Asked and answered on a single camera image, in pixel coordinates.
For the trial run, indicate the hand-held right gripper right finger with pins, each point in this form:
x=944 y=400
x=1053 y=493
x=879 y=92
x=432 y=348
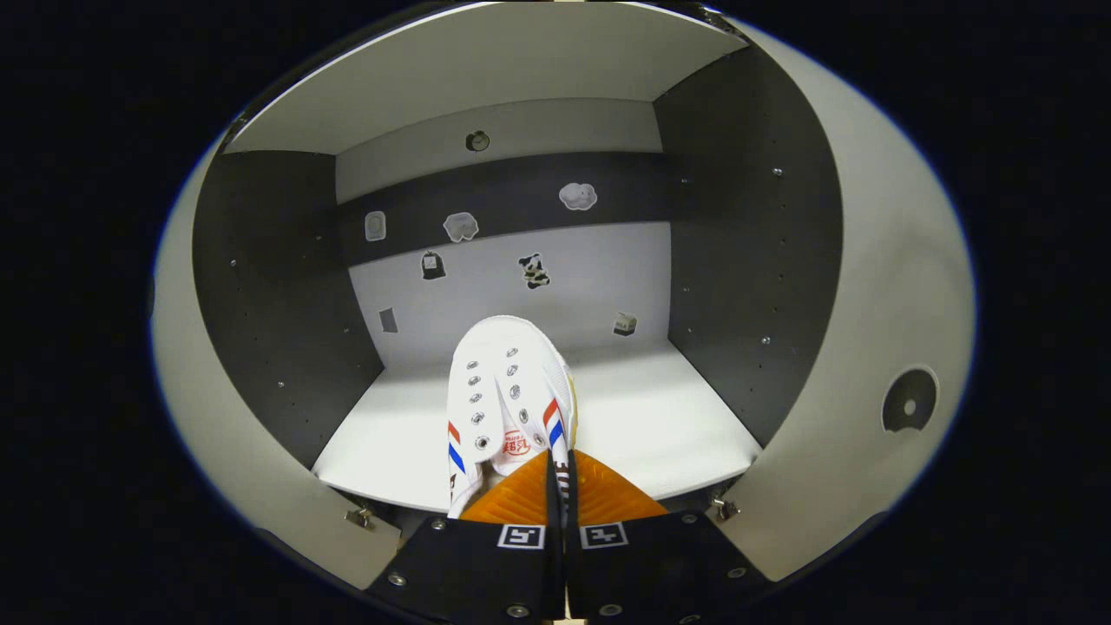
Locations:
x=651 y=564

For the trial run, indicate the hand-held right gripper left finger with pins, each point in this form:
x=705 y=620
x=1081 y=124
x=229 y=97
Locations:
x=486 y=564

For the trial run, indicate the white shoe cabinet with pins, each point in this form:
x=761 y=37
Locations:
x=660 y=417

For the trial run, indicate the white striped shoe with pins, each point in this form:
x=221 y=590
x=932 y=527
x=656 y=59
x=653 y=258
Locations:
x=508 y=365

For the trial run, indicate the white cabinet door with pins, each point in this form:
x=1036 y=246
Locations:
x=226 y=451
x=877 y=304

